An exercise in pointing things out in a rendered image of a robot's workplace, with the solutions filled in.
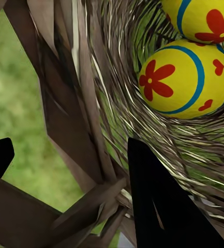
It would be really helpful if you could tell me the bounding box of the easter egg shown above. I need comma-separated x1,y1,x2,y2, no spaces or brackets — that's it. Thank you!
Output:
138,37,224,121
160,0,224,44

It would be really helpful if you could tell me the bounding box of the wicker basket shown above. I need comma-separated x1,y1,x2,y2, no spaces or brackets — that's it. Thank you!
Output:
0,0,224,248

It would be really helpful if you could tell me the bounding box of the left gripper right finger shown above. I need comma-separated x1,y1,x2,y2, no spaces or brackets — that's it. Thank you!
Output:
126,137,224,248

